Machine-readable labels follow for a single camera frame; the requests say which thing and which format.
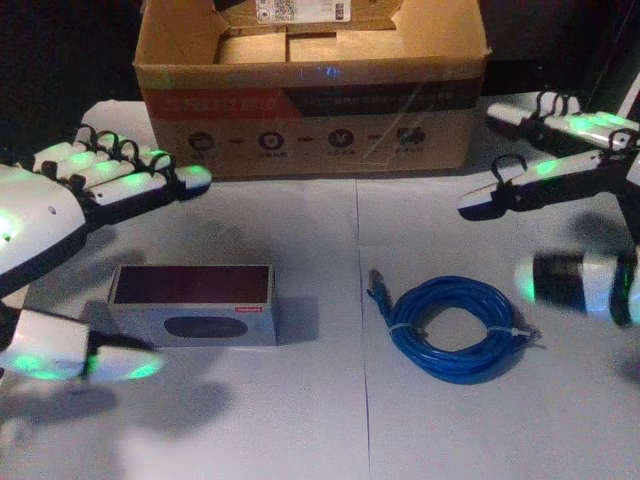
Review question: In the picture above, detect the open brown cardboard box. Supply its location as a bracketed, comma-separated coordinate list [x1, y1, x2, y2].
[132, 0, 494, 182]

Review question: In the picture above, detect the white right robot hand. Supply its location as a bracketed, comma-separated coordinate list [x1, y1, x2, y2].
[457, 91, 640, 329]

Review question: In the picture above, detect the grey product box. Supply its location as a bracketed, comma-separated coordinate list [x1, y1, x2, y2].
[107, 263, 278, 349]

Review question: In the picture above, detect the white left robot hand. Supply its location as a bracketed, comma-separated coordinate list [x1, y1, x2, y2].
[0, 124, 214, 384]

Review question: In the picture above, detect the blue ethernet cable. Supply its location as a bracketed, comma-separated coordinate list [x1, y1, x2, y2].
[368, 268, 546, 385]

